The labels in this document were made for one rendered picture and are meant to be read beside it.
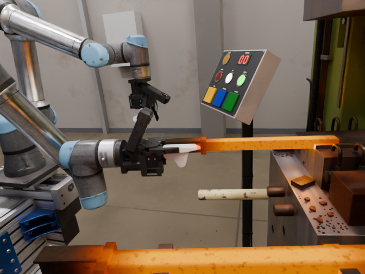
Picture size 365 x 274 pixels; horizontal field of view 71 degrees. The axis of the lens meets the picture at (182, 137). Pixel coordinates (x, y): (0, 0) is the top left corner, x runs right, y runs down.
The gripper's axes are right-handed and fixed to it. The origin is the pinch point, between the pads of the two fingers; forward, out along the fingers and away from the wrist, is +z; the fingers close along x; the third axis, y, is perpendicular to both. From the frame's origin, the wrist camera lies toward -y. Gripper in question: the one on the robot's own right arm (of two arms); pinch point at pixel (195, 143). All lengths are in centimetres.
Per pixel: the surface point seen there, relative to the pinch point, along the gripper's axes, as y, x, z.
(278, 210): 12.8, 9.7, 18.4
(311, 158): 4.4, 0.8, 27.7
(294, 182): 7.8, 6.0, 22.5
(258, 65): -14.5, -41.4, 22.1
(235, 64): -14, -56, 15
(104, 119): 75, -314, -168
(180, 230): 100, -89, -22
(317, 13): -27.5, -3.0, 27.4
